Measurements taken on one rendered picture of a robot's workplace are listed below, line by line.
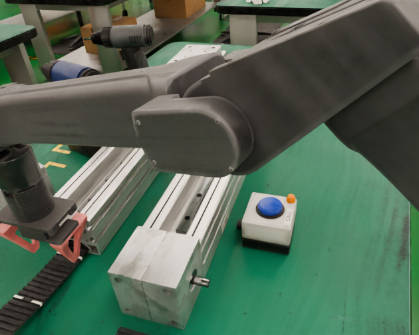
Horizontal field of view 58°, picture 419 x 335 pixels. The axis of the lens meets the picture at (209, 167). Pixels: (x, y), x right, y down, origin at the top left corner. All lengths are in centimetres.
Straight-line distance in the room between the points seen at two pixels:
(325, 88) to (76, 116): 22
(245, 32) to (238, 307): 191
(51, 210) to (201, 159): 42
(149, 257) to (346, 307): 29
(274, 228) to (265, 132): 43
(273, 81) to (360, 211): 60
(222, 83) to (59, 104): 18
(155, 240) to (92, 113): 29
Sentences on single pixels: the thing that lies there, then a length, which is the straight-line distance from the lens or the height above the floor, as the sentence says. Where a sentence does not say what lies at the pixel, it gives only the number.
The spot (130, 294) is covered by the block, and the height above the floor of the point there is 84.
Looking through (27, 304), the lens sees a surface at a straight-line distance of 66.
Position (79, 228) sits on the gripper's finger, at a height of 88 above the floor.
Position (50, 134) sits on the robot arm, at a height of 110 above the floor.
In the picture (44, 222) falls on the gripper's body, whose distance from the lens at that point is 58.
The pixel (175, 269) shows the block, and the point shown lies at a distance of 52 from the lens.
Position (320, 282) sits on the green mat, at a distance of 63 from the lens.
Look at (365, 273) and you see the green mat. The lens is 65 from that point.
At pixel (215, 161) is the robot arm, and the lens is 19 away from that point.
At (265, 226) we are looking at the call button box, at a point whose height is 84.
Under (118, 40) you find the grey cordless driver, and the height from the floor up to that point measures 97.
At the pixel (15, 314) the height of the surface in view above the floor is 81.
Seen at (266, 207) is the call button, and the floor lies 85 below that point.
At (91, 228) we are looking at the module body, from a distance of 66.
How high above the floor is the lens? 127
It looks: 36 degrees down
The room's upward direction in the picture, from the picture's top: 5 degrees counter-clockwise
